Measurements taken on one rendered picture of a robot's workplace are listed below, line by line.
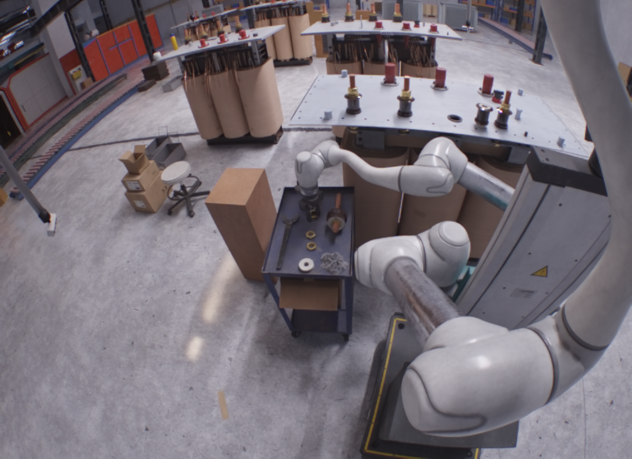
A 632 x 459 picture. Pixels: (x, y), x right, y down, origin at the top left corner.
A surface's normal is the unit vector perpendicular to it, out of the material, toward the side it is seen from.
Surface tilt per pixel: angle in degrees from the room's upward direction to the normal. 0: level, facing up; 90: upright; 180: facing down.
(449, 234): 7
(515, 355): 13
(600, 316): 74
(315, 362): 0
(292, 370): 0
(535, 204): 90
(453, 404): 27
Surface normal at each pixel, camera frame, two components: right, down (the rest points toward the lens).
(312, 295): -0.14, -0.28
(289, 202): -0.11, -0.67
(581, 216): -0.29, 0.73
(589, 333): -0.78, 0.25
